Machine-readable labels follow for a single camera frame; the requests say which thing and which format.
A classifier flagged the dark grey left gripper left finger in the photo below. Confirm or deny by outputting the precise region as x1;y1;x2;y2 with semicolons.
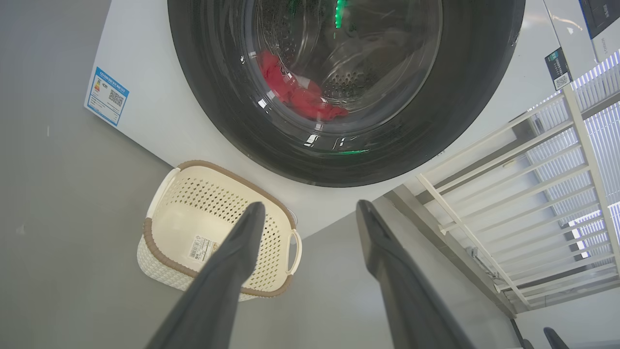
145;202;266;349

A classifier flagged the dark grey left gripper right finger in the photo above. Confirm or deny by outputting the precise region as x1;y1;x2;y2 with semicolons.
356;199;478;349

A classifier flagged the grey round washer door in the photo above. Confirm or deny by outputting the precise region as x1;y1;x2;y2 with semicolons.
167;0;526;188

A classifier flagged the red and white garment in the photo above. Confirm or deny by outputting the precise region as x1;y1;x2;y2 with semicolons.
257;51;349;122

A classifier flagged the white product label sticker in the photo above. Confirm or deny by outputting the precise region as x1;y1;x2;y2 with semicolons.
187;235;218;262

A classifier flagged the cream perforated laundry basket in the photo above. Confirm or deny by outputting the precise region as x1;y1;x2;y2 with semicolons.
137;160;302;302

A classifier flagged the white washing machine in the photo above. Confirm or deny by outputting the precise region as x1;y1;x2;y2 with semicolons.
83;0;620;239

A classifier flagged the steel washer drum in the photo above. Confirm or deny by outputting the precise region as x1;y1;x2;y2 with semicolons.
252;0;443;124

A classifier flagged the dark grey control panel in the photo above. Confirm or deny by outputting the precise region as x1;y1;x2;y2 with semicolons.
579;0;620;39

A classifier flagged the white railing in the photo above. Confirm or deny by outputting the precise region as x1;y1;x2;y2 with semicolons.
417;48;620;311

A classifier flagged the blue energy label sticker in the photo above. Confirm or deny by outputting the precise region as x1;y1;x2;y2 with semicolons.
83;66;130;127

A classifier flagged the black QR sticker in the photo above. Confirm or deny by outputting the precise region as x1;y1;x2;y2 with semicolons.
544;47;573;91

